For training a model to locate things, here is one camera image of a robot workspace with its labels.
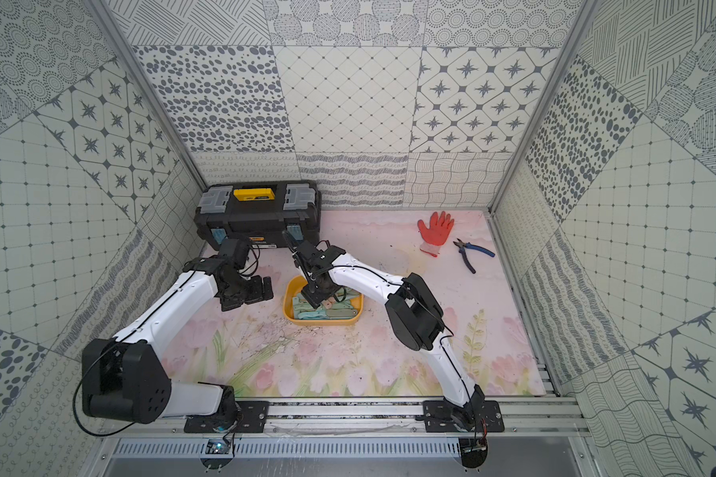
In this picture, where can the floral pink table mat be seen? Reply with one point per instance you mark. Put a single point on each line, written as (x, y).
(260, 353)

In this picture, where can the yellow plastic storage box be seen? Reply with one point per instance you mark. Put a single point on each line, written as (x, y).
(294, 289)

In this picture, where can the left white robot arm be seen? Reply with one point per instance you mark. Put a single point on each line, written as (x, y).
(123, 377)

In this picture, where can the aluminium frame rail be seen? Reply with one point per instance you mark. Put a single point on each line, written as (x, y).
(404, 416)

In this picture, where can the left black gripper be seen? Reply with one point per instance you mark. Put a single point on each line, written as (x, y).
(254, 289)

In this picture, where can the red work glove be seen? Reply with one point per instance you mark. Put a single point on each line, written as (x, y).
(435, 232)

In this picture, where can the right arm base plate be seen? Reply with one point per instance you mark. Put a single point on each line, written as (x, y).
(442, 416)

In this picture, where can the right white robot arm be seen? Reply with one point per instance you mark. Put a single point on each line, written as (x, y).
(414, 313)

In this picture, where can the black plastic toolbox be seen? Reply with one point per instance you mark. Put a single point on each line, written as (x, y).
(267, 213)

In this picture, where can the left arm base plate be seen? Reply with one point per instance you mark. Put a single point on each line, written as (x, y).
(238, 416)

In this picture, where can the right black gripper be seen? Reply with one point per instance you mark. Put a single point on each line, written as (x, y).
(311, 297)

